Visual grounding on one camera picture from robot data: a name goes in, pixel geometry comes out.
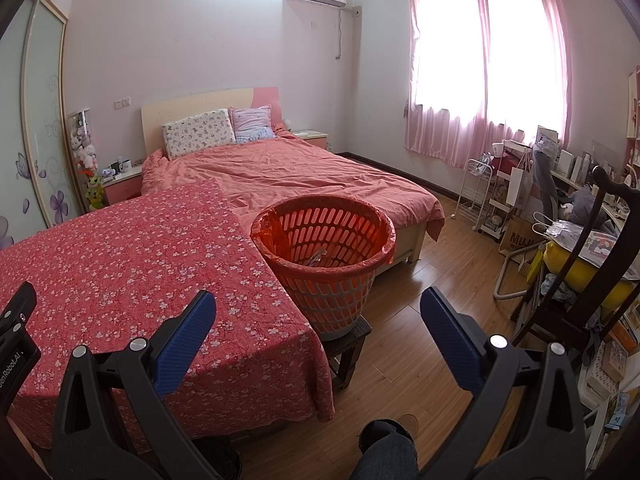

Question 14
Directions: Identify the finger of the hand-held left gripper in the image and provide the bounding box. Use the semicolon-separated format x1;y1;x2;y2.
0;281;39;346

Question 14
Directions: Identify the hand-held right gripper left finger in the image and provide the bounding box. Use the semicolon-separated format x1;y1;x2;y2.
50;290;221;480

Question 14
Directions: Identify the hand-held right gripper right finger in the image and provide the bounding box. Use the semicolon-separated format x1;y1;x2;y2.
420;286;587;480

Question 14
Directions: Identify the orange plastic laundry basket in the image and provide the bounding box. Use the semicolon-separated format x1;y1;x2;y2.
250;195;397;343

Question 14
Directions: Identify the table with red floral cloth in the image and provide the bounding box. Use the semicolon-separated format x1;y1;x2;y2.
0;177;336;453

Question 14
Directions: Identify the dark wooden stool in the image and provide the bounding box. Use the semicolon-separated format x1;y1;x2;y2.
320;317;374;391

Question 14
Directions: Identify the yellow cushion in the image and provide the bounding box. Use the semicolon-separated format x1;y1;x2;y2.
544;241;638;307

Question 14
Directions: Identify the green yellow plush toy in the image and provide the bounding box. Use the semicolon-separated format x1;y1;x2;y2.
85;175;107;210

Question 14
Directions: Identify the person's leg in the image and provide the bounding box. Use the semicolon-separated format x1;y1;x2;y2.
350;420;418;480

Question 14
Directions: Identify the white storage trolley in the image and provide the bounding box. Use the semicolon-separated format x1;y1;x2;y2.
487;140;533;241

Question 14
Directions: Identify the clear plastic bag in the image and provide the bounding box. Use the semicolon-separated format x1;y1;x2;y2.
532;212;592;252

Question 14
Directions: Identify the pink white nightstand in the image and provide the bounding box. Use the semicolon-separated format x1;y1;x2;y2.
102;166;146;206
290;129;329;150

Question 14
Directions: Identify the white paper shopping bag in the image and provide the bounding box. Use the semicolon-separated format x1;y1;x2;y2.
509;152;532;209

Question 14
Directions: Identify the plush toy display tower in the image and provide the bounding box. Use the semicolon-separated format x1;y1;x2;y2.
67;108;108;211

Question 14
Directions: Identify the grey cloth heap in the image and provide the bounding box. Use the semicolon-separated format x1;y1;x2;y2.
532;142;621;236

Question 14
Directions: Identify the dark wooden chair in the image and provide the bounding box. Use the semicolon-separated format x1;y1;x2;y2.
512;165;640;366

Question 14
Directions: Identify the floral sliding-door wardrobe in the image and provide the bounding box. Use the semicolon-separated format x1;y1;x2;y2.
0;0;86;251

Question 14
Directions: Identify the pink curtain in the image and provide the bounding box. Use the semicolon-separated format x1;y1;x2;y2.
402;0;573;170

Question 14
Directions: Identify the white floral pillow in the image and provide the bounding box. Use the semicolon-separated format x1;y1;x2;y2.
161;109;237;161

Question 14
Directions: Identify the pink striped pillow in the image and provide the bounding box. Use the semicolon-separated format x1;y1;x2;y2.
229;105;277;145

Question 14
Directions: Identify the white air conditioner pipe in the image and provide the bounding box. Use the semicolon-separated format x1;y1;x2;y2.
333;7;364;61

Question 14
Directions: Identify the white metal tube frame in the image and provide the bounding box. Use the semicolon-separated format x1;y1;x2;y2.
494;246;538;302

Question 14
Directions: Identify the white wire rack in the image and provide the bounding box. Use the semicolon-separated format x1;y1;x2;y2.
456;156;490;222

